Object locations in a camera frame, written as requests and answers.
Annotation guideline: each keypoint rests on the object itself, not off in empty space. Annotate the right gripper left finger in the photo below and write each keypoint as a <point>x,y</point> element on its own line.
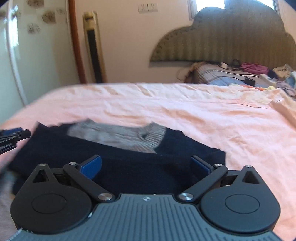
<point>53,201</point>

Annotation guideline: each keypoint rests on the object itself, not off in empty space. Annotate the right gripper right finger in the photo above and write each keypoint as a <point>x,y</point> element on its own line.
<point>238,202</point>

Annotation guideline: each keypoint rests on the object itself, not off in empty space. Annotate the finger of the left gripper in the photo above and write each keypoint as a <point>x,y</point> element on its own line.
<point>10,138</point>

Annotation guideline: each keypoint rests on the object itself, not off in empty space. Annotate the grey navy sequin sweater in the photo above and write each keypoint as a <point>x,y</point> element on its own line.
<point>165,171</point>

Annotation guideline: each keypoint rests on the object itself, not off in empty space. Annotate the beige crumpled clothes pile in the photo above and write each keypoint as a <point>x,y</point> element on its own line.
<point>281,77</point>

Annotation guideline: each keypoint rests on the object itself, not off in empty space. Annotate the pink bed sheet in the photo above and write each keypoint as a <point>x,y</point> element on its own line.
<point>253,127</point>

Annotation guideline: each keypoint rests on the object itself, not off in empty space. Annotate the white sliding wardrobe door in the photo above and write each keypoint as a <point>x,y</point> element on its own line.
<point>36,52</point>

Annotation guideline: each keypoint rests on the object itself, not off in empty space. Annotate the magenta crumpled garment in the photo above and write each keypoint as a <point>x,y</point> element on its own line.
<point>254,68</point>

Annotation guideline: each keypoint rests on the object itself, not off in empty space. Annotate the white power strip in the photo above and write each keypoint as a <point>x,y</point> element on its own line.
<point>224,65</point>

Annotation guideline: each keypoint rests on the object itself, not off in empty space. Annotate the gold tower fan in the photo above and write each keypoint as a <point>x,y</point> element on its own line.
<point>94,46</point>

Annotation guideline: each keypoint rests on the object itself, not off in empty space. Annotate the green upholstered headboard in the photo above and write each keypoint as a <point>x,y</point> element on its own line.
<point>250,33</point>

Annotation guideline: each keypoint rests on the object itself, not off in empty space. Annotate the bright window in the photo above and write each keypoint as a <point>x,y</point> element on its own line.
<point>195,6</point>

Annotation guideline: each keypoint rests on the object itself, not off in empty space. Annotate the brown wooden door frame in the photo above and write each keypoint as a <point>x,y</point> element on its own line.
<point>75,41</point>

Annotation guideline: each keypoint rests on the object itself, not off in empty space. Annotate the white wall socket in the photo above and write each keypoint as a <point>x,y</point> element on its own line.
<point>142,8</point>
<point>152,7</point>

